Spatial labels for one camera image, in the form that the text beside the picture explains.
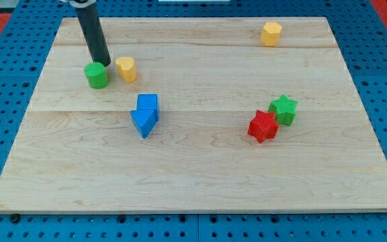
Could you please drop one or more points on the yellow hexagon block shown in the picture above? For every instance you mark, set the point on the yellow hexagon block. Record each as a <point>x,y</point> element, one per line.
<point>270,35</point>

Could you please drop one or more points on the blue triangle block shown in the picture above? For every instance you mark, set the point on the blue triangle block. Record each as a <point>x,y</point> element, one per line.
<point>144,121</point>

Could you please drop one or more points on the green star block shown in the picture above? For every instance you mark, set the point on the green star block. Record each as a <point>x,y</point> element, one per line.
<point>284,109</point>

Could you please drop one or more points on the green cylinder block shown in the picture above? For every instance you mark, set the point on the green cylinder block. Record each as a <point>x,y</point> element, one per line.
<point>96,75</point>

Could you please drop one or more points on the red star block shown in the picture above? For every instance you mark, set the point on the red star block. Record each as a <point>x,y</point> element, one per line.
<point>263,126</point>

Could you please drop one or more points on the blue cube block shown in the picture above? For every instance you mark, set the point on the blue cube block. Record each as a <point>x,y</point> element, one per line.
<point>148,101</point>

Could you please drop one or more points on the yellow heart block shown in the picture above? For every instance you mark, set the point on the yellow heart block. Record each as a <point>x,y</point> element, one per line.
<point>126,67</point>

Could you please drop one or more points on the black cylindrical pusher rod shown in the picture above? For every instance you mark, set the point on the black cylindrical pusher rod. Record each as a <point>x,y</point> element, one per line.
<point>89,20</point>

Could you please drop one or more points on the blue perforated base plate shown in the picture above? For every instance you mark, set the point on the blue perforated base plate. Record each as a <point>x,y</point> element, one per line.
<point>26,41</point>

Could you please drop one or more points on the wooden board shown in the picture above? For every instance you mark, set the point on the wooden board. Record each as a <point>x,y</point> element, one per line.
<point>78,152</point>

